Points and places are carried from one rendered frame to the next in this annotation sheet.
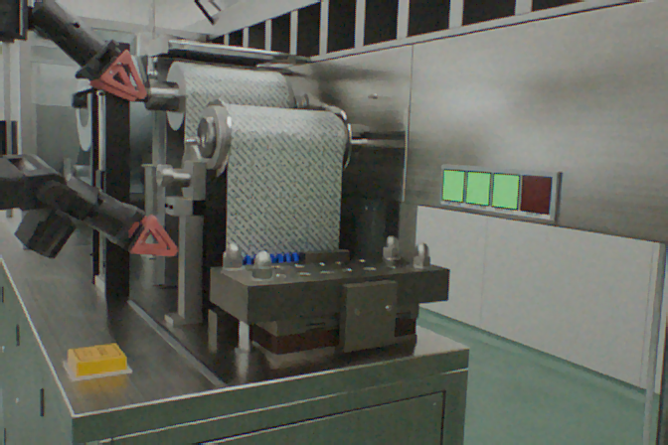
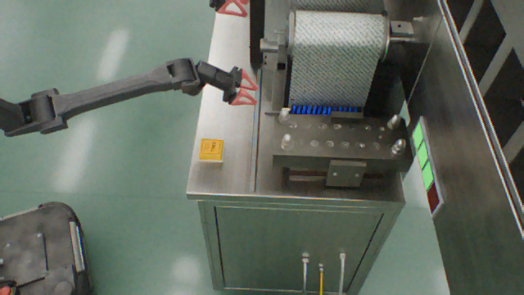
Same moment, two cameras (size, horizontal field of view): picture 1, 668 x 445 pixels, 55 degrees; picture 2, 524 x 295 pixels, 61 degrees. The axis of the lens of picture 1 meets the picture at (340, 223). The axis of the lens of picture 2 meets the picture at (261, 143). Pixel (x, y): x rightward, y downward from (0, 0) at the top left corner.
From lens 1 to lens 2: 0.88 m
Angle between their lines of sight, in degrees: 52
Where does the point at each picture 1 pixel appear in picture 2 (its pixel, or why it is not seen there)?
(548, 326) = not seen: outside the picture
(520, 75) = (458, 129)
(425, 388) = (369, 211)
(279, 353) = (292, 174)
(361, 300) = (339, 170)
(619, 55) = (484, 197)
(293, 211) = (335, 85)
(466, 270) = not seen: outside the picture
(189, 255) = (275, 86)
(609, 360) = not seen: outside the picture
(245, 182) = (303, 70)
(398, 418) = (349, 216)
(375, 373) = (336, 202)
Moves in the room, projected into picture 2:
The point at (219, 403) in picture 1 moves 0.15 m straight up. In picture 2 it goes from (249, 199) to (249, 170)
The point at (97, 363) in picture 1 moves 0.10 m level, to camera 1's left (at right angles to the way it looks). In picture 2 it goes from (208, 156) to (182, 142)
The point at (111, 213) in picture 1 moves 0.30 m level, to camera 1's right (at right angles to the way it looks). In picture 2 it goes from (221, 84) to (309, 129)
